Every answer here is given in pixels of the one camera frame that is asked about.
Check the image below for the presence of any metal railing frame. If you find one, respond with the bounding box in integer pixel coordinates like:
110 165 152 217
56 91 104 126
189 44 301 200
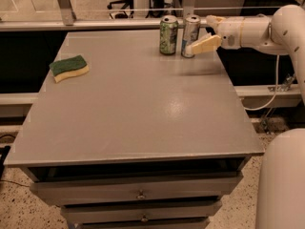
0 0 305 32

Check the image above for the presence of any green soda can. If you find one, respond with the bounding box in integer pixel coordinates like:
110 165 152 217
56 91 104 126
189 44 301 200
159 15 178 55

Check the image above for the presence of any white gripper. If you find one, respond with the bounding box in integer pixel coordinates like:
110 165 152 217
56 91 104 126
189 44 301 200
191 15 244 54

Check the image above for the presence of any silver blue redbull can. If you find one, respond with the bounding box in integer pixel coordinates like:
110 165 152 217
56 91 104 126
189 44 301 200
181 14 201 58

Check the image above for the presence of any top grey drawer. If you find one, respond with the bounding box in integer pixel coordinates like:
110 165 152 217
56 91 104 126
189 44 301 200
30 172 243 206

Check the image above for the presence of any grey drawer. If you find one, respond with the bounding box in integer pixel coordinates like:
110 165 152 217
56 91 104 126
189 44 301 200
61 201 222 223
30 172 243 206

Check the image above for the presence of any green yellow sponge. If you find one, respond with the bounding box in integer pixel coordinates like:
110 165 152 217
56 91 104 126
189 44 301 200
50 55 90 83

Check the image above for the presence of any middle grey drawer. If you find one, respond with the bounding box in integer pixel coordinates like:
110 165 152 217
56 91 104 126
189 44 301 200
61 201 222 223

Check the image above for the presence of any grey drawer cabinet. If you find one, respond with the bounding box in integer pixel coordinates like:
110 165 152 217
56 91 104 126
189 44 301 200
6 30 263 229

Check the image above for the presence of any black office chair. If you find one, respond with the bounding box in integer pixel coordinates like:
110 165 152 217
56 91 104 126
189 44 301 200
107 0 134 18

